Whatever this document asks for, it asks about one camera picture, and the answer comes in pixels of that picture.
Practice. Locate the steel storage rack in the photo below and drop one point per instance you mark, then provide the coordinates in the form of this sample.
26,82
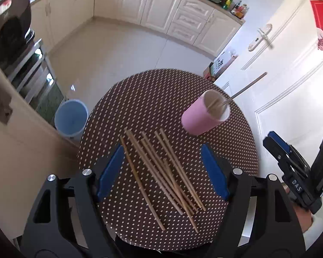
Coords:
40,67

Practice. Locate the slender wooden chopstick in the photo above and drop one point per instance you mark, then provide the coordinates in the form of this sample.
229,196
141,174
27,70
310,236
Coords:
247,86

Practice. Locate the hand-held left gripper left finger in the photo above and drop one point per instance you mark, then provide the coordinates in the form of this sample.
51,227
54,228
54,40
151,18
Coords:
111,166

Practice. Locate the cream base kitchen cabinets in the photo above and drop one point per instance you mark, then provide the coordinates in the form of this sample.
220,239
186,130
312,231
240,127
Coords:
156,5

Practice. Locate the person's right hand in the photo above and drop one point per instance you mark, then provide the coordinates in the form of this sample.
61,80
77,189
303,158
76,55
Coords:
302,217

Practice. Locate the green bottle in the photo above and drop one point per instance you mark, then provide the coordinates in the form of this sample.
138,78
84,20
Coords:
229,2

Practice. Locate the pile of wooden chopsticks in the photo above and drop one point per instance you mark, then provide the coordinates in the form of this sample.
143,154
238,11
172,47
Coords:
175,188

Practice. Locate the white panel door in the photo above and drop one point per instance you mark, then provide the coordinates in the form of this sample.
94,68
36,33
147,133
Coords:
285,86

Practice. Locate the pink cup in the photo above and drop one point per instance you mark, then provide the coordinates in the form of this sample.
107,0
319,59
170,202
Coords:
196,118

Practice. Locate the person's right forearm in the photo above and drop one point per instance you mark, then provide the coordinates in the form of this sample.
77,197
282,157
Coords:
319,231

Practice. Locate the blue plastic bin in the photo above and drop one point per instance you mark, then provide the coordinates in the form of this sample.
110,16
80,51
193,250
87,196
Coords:
70,123

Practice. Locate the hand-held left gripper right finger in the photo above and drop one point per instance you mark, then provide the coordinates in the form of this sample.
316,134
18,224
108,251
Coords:
214,172

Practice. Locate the dark sauce bottle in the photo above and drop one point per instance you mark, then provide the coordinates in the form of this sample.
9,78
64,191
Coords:
235,9
242,11

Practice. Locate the black air fryer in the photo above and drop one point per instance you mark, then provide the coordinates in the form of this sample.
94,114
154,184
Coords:
10,32

